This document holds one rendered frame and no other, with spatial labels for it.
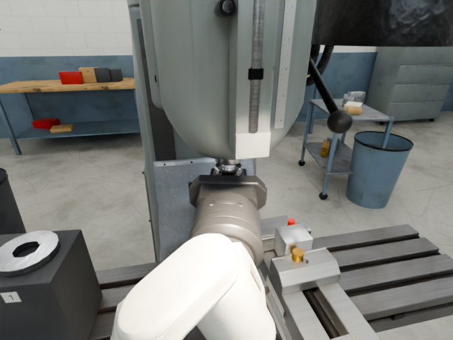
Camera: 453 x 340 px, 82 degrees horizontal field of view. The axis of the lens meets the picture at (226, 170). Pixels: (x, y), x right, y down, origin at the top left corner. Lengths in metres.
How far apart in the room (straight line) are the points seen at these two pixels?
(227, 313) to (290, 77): 0.25
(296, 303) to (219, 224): 0.30
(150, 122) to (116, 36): 3.89
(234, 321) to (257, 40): 0.25
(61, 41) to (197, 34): 4.56
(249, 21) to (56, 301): 0.46
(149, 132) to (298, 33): 0.57
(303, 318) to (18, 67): 4.92
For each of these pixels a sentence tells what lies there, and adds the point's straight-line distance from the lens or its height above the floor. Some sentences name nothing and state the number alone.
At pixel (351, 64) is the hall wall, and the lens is 5.65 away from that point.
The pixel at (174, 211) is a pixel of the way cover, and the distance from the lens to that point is 0.83.
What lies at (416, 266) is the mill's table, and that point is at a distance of 0.83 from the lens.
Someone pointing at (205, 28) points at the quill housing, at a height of 1.47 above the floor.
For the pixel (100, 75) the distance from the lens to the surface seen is 4.20.
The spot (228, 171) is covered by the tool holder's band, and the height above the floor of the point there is 1.27.
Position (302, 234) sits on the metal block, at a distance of 0.58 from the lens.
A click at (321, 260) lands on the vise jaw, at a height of 1.07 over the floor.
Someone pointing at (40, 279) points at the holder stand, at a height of 1.15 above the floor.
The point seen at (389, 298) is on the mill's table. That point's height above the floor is 0.96.
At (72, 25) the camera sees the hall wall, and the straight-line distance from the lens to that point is 4.77.
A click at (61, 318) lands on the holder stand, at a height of 1.07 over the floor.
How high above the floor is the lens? 1.46
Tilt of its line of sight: 27 degrees down
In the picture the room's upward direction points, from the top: straight up
